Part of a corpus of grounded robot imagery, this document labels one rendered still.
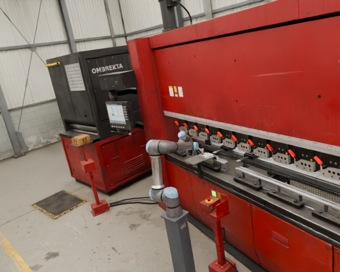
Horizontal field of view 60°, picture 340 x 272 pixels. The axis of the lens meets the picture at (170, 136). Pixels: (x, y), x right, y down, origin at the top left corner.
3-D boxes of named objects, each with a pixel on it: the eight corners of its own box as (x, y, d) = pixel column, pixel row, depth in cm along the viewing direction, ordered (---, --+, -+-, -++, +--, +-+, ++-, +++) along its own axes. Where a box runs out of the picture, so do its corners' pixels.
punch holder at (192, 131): (189, 134, 329) (187, 120, 324) (195, 132, 333) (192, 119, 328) (196, 137, 316) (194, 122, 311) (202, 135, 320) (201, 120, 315)
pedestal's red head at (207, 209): (201, 213, 265) (198, 196, 260) (213, 206, 274) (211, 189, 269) (217, 222, 249) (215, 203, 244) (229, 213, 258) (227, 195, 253)
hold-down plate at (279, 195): (266, 195, 236) (266, 191, 236) (271, 192, 239) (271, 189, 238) (299, 209, 211) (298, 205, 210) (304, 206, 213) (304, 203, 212)
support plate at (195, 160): (183, 161, 306) (183, 160, 306) (204, 153, 317) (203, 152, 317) (192, 165, 291) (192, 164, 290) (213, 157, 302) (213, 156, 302)
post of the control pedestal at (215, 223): (218, 264, 277) (211, 213, 262) (222, 260, 280) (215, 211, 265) (222, 266, 273) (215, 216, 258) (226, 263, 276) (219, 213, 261)
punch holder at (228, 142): (223, 145, 277) (221, 128, 273) (230, 142, 281) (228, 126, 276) (233, 148, 265) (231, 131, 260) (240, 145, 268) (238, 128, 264)
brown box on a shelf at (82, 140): (69, 145, 447) (67, 137, 444) (84, 140, 464) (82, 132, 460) (77, 147, 426) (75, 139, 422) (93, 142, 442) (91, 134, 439)
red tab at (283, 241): (271, 239, 234) (270, 231, 232) (273, 238, 235) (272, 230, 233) (286, 248, 221) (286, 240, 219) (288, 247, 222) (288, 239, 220)
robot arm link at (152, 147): (162, 204, 246) (158, 141, 239) (148, 202, 254) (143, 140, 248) (170, 200, 256) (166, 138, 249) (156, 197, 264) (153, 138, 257)
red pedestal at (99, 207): (90, 211, 441) (76, 160, 418) (106, 205, 452) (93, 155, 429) (93, 216, 424) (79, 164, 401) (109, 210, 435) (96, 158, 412)
